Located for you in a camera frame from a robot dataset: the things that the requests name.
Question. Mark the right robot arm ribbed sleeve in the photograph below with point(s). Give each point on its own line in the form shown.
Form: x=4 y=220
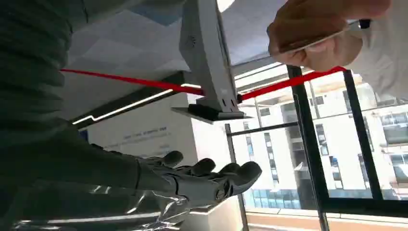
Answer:
x=28 y=63

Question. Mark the black window frame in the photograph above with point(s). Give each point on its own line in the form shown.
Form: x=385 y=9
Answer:
x=310 y=137

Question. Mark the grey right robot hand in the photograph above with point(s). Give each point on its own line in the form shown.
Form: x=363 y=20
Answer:
x=95 y=178

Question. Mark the grey barrier post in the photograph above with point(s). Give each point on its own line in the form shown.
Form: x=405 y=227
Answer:
x=207 y=57

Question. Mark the black wristband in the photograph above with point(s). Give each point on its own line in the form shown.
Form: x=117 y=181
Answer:
x=365 y=24

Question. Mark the red barrier belt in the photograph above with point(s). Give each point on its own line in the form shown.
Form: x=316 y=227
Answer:
x=134 y=81
x=287 y=83

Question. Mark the person's hand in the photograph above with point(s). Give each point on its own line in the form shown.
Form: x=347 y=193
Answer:
x=331 y=54

